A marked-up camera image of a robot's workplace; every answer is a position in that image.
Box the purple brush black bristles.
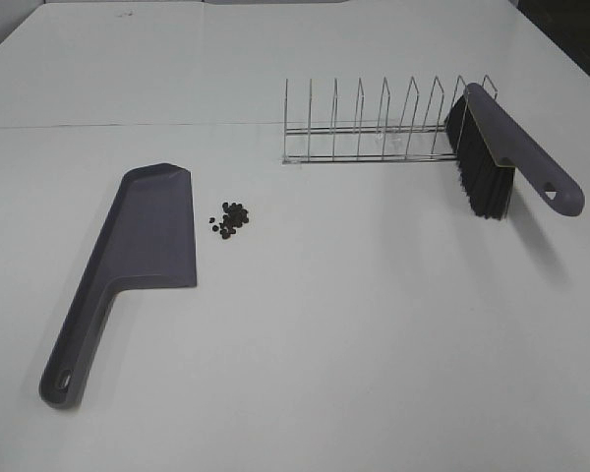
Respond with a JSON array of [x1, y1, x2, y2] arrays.
[[445, 83, 585, 220]]

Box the metal wire dish rack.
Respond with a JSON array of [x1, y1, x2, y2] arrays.
[[281, 75, 469, 164]]

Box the purple plastic dustpan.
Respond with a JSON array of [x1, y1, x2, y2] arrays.
[[38, 163, 198, 409]]

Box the pile of coffee beans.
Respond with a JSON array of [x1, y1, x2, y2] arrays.
[[208, 202, 250, 240]]

